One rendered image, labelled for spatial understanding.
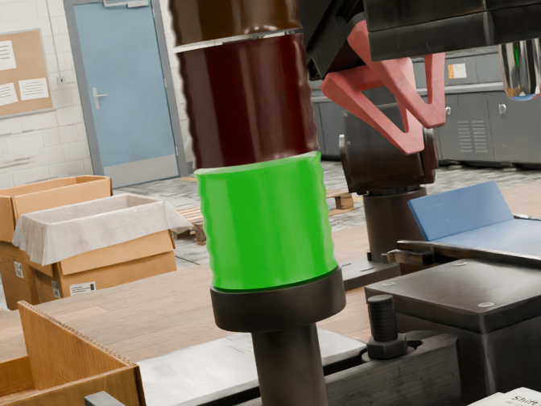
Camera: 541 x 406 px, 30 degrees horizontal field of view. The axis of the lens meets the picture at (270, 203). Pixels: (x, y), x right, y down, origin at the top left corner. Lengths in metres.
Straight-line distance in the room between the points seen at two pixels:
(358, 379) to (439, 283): 0.11
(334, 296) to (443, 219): 0.36
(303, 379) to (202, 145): 0.08
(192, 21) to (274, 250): 0.07
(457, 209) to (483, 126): 7.66
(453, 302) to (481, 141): 7.87
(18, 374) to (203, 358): 0.15
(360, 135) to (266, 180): 0.66
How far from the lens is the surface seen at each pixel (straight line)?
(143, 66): 11.76
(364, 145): 0.94
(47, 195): 4.58
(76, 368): 0.64
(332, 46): 0.68
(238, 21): 0.28
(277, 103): 0.28
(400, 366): 0.46
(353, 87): 0.69
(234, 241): 0.28
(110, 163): 11.63
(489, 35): 0.48
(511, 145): 8.06
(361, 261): 0.99
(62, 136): 11.52
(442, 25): 0.50
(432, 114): 0.66
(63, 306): 1.07
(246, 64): 0.28
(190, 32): 0.28
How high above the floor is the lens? 1.11
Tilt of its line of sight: 8 degrees down
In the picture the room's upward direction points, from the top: 9 degrees counter-clockwise
